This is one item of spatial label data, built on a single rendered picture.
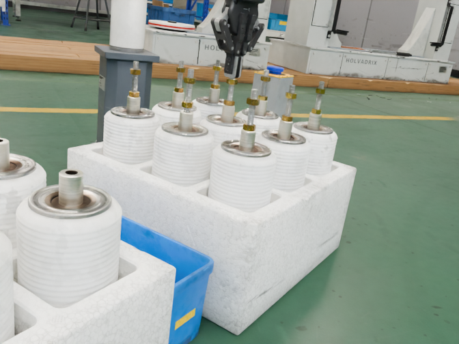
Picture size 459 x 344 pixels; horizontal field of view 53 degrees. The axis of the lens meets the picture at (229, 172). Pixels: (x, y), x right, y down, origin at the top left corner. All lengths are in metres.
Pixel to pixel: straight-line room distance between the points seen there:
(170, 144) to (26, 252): 0.33
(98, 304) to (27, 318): 0.06
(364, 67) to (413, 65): 0.51
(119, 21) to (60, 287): 0.93
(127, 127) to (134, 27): 0.55
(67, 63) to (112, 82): 1.44
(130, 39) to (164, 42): 1.62
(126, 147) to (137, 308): 0.38
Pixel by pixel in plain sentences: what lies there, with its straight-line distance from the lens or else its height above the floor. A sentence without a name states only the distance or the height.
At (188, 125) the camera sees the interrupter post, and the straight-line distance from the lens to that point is 0.74.
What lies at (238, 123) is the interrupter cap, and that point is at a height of 0.25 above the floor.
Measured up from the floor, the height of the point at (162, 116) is 0.24.
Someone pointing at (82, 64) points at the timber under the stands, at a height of 0.05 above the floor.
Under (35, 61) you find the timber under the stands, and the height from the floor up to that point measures 0.06.
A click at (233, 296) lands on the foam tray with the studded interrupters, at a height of 0.06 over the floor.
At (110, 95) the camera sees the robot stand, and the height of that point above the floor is 0.18.
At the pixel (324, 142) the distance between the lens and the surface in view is 0.86.
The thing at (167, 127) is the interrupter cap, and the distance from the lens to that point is 0.75.
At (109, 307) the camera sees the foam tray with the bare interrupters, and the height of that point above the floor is 0.18.
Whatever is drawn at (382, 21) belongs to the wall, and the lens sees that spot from 7.62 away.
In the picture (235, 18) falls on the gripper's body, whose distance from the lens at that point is 0.80.
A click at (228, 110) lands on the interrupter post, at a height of 0.27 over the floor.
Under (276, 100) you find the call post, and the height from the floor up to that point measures 0.26.
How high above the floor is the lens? 0.44
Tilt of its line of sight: 19 degrees down
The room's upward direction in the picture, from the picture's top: 8 degrees clockwise
